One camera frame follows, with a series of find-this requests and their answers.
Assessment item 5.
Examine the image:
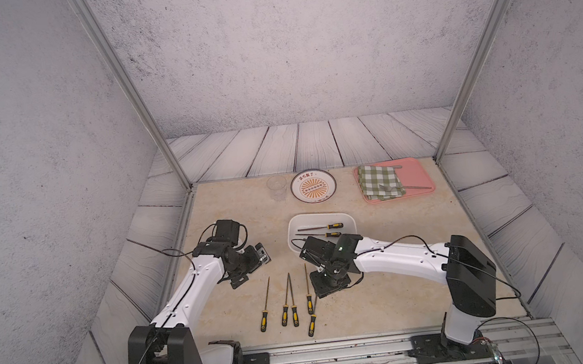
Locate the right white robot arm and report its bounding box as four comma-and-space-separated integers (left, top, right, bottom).
299, 234, 497, 346

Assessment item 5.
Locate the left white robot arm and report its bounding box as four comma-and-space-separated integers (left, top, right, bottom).
127, 242, 271, 364

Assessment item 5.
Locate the white rectangular storage box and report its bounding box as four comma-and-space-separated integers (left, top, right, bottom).
287, 212, 358, 256

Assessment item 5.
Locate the round orange patterned plate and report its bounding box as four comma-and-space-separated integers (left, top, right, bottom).
290, 169, 337, 204

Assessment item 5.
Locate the clear plastic cup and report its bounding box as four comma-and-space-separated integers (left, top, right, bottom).
267, 175, 288, 202

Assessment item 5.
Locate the metal utensil on tray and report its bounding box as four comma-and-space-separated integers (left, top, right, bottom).
378, 184, 434, 192

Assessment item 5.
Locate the green checkered cloth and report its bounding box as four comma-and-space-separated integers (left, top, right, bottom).
357, 165, 406, 201

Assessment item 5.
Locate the pink plastic tray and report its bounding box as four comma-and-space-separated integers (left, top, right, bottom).
354, 158, 436, 205

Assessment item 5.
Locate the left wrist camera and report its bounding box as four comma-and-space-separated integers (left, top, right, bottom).
212, 219, 241, 246

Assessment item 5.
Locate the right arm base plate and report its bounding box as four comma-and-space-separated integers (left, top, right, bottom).
407, 333, 492, 364

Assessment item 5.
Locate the left aluminium frame post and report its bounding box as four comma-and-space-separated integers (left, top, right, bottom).
68, 0, 193, 191

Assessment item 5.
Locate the aluminium frame post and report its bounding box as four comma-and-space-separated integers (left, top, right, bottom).
433, 0, 512, 166
68, 0, 193, 191

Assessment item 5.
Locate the aluminium front rail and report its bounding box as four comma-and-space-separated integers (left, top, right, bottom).
246, 318, 580, 364

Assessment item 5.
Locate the right aluminium frame post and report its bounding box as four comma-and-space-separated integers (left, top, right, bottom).
433, 0, 512, 166

